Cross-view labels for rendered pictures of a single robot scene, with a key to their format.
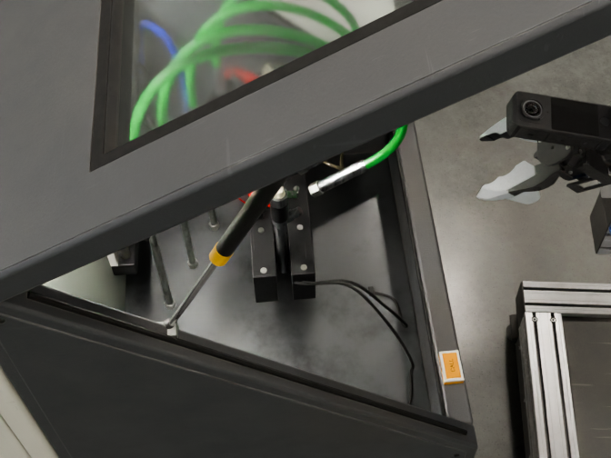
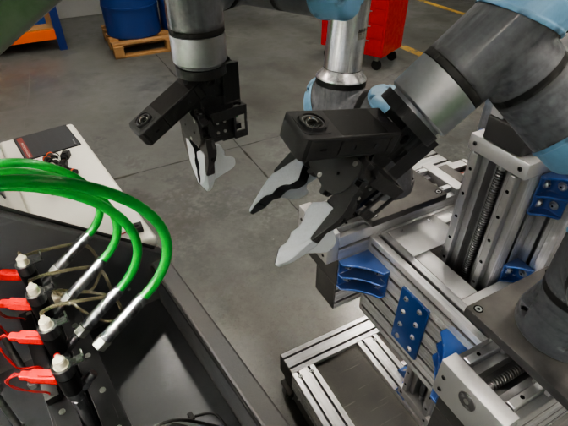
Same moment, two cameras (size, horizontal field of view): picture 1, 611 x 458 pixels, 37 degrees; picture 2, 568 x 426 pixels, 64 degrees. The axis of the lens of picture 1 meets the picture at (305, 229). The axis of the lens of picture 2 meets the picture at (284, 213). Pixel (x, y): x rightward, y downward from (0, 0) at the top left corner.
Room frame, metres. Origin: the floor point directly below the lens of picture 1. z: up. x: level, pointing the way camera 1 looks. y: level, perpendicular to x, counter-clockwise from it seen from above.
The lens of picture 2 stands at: (0.36, -0.03, 1.67)
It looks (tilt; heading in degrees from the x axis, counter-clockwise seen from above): 38 degrees down; 328
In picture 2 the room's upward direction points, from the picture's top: straight up
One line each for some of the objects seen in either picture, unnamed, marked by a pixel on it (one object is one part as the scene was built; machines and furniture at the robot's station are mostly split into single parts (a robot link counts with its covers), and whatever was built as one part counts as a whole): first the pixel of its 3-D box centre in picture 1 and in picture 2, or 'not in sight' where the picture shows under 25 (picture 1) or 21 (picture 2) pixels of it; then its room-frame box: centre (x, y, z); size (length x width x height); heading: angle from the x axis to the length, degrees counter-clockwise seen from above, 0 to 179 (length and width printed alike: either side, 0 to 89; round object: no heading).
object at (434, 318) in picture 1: (422, 273); (228, 379); (0.83, -0.20, 0.87); 0.62 x 0.04 x 0.16; 3
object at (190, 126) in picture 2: not in sight; (209, 101); (0.96, -0.27, 1.38); 0.09 x 0.08 x 0.12; 93
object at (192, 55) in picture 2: not in sight; (198, 47); (0.96, -0.26, 1.46); 0.08 x 0.08 x 0.05
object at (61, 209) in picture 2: not in sight; (68, 186); (1.53, -0.07, 0.97); 0.70 x 0.22 x 0.03; 3
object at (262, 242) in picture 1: (279, 215); (80, 388); (0.94, 0.05, 0.91); 0.34 x 0.10 x 0.15; 3
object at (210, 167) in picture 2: not in sight; (204, 148); (0.93, -0.25, 1.32); 0.05 x 0.02 x 0.09; 3
